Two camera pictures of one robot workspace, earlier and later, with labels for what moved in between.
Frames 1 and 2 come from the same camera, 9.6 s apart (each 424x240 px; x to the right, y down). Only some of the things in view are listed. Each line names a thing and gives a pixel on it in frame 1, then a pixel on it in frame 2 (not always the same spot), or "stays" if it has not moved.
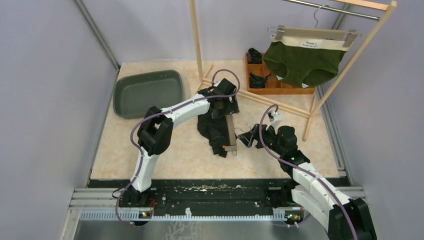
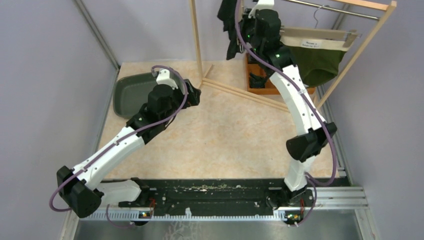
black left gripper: x=232 y=108 -> x=193 y=97
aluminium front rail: x=108 y=204 stays
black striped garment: x=216 y=130 -> x=226 y=12
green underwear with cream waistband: x=304 y=62 stays
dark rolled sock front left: x=257 y=82 stays
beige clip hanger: x=350 y=36 stays
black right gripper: x=248 y=138 -> x=244 y=22
